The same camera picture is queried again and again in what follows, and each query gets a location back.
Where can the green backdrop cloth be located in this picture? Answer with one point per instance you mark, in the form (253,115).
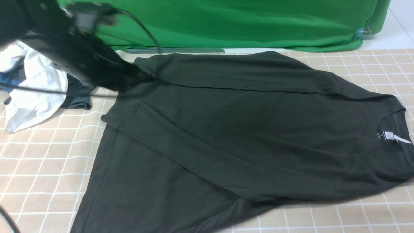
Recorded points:
(301,25)

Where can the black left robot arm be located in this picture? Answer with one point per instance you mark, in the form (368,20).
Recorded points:
(68,38)

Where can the blue garment in pile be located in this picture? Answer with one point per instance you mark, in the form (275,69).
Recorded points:
(10,80)

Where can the white shirt in pile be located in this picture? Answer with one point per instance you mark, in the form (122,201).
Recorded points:
(39,95)

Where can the dark gray long-sleeve top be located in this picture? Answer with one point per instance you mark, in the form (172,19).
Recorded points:
(211,140)

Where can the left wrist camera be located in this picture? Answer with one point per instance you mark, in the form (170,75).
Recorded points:
(87,16)

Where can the beige checkered tablecloth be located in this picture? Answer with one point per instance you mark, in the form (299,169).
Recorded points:
(45,169)

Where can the binder clip on backdrop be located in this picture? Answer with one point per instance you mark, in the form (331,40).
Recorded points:
(362,33)

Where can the dark teal garment in pile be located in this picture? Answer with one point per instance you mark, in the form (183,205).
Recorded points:
(78,93)

